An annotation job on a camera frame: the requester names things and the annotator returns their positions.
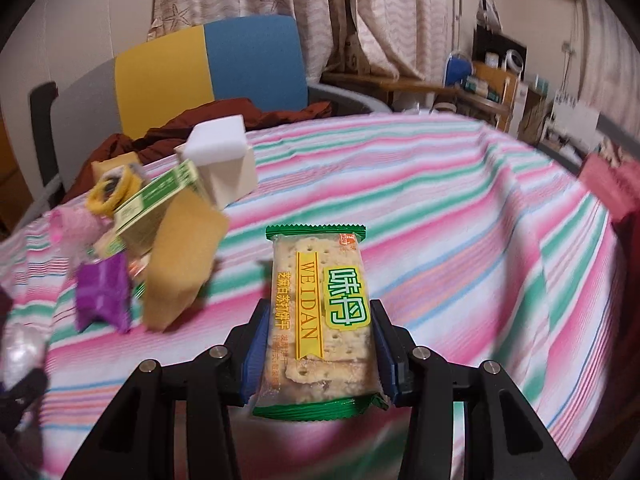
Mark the pink plastic roll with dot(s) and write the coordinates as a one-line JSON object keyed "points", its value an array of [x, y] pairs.
{"points": [[73, 229]]}

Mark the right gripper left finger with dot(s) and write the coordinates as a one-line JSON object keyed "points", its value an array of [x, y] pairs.
{"points": [[134, 438]]}

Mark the green white small box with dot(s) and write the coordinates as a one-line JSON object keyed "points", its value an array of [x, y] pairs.
{"points": [[136, 222]]}

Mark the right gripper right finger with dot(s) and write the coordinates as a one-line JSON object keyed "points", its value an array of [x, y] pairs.
{"points": [[503, 436]]}

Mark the large yellow sponge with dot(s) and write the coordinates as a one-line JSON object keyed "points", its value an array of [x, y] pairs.
{"points": [[182, 258]]}

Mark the white foam block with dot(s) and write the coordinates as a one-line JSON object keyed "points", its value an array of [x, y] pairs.
{"points": [[216, 140]]}

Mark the yellow sponge block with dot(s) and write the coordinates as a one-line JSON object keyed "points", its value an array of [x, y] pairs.
{"points": [[101, 168]]}

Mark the black shelf unit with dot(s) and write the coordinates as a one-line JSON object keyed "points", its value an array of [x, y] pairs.
{"points": [[511, 54]]}

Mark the wooden desk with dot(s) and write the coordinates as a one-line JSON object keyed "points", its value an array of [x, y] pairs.
{"points": [[386, 88]]}

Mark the grey yellow blue chair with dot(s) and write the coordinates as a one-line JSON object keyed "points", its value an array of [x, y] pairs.
{"points": [[258, 57]]}

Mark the clear plastic bag bundle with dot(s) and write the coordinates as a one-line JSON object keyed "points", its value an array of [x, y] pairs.
{"points": [[22, 350]]}

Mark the red cloth at bedside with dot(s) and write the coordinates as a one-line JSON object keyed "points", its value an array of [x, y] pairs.
{"points": [[617, 188]]}

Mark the purple plastic packet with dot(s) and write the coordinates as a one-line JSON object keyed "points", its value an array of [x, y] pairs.
{"points": [[103, 294]]}

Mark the beige cardboard medicine box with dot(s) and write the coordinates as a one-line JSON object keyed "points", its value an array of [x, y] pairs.
{"points": [[227, 182]]}

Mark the striped pink green bedsheet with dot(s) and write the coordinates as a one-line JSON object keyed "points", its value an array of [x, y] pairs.
{"points": [[480, 246]]}

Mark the pink patterned curtain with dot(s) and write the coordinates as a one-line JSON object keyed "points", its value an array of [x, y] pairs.
{"points": [[389, 38]]}

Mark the cracker packet green yellow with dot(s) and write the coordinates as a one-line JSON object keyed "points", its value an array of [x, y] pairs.
{"points": [[320, 358]]}

